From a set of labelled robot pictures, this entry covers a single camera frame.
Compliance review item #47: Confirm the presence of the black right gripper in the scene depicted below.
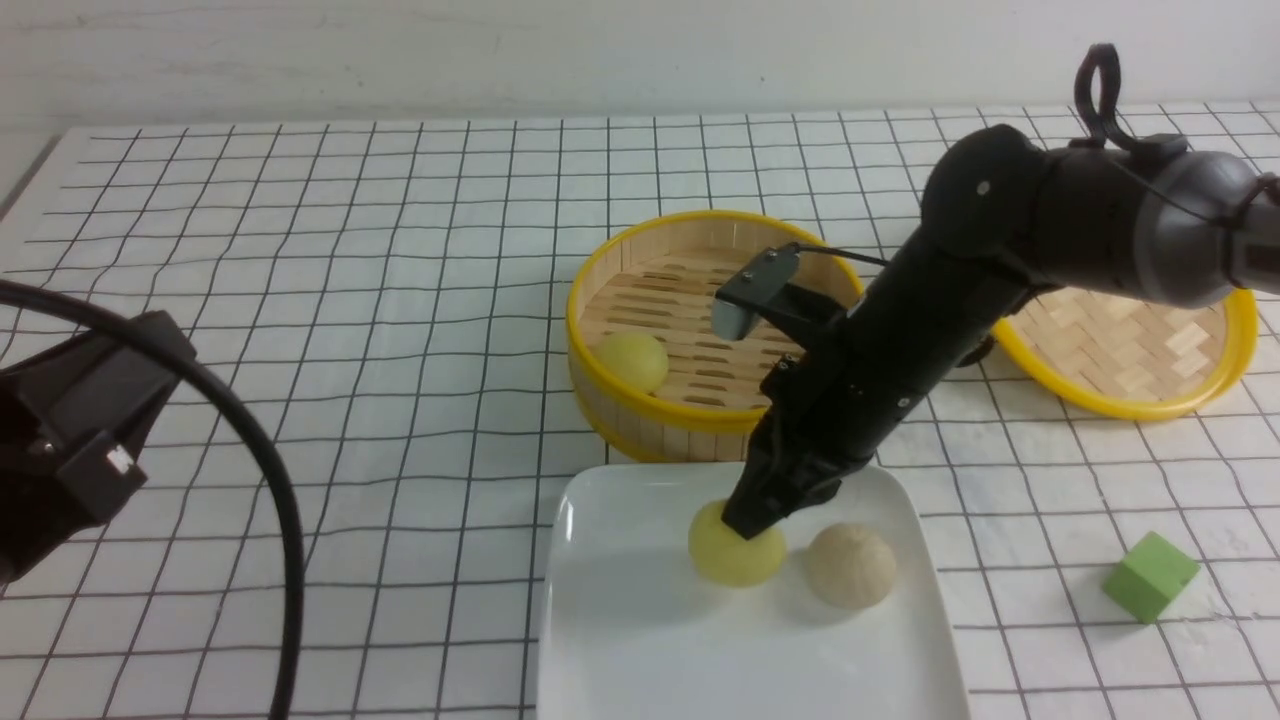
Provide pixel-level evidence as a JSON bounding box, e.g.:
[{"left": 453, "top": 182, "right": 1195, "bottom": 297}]
[{"left": 719, "top": 242, "right": 1030, "bottom": 541}]

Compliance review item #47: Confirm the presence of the black left camera cable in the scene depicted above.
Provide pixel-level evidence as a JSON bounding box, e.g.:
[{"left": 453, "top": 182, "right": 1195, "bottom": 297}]
[{"left": 0, "top": 279, "right": 306, "bottom": 720}]

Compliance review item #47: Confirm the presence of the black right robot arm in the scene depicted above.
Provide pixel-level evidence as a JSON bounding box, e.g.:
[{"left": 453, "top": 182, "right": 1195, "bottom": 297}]
[{"left": 712, "top": 126, "right": 1279, "bottom": 539}]

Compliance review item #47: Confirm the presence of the white steamed bun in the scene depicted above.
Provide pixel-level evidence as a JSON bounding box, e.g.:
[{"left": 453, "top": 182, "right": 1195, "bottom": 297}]
[{"left": 801, "top": 523, "right": 897, "bottom": 611}]

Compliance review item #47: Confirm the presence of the white square plate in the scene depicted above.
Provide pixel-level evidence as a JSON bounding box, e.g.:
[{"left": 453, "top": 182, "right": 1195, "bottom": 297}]
[{"left": 536, "top": 462, "right": 972, "bottom": 719}]

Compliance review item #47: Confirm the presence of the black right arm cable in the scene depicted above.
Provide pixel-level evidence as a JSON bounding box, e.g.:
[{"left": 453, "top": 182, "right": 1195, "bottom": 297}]
[{"left": 795, "top": 44, "right": 1280, "bottom": 272}]

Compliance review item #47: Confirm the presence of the yellow steamed bun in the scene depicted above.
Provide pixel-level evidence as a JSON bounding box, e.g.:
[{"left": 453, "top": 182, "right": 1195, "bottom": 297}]
[
  {"left": 687, "top": 500, "right": 788, "bottom": 588},
  {"left": 591, "top": 331, "right": 669, "bottom": 395}
]

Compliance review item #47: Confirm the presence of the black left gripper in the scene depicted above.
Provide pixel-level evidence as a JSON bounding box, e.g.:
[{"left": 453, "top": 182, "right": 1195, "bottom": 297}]
[{"left": 1, "top": 331, "right": 179, "bottom": 583}]

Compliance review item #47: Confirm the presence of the green cube block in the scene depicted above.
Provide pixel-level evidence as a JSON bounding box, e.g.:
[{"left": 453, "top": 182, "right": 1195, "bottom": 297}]
[{"left": 1101, "top": 532, "right": 1201, "bottom": 625}]

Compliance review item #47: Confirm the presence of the bamboo steamer basket yellow rim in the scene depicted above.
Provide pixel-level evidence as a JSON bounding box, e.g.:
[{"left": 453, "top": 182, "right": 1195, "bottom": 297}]
[{"left": 564, "top": 210, "right": 819, "bottom": 462}]

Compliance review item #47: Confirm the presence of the bamboo steamer lid yellow rim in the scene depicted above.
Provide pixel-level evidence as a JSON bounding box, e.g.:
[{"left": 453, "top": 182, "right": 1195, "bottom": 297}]
[{"left": 993, "top": 290, "right": 1260, "bottom": 421}]

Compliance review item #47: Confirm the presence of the white grid tablecloth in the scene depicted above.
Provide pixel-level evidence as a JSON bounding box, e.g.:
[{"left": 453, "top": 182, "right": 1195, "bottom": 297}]
[{"left": 3, "top": 106, "right": 1277, "bottom": 719}]

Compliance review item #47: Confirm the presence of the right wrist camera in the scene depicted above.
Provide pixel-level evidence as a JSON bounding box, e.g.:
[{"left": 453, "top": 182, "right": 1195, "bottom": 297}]
[{"left": 710, "top": 243, "right": 849, "bottom": 350}]

